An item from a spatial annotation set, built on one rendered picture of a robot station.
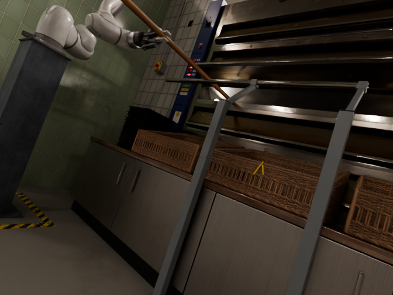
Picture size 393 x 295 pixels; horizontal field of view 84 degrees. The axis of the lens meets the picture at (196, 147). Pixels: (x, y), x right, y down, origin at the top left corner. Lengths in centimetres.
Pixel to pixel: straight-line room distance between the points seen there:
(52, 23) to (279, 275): 170
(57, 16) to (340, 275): 181
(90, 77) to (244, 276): 206
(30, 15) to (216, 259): 211
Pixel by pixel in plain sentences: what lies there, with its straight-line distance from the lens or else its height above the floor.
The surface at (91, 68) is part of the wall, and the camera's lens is 240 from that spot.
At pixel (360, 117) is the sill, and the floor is 116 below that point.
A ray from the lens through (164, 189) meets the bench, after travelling 117.
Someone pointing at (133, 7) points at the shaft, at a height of 119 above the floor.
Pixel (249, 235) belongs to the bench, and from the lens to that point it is 92.
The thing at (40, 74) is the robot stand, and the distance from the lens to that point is 161.
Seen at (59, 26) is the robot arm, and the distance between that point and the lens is 170.
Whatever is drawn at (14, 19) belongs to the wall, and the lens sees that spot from 227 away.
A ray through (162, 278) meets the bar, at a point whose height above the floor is 13.
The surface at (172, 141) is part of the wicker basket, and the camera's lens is 127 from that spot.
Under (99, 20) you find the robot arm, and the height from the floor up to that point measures 117.
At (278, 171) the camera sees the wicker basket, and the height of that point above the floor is 71.
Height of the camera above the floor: 63
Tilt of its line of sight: 4 degrees up
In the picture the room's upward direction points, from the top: 19 degrees clockwise
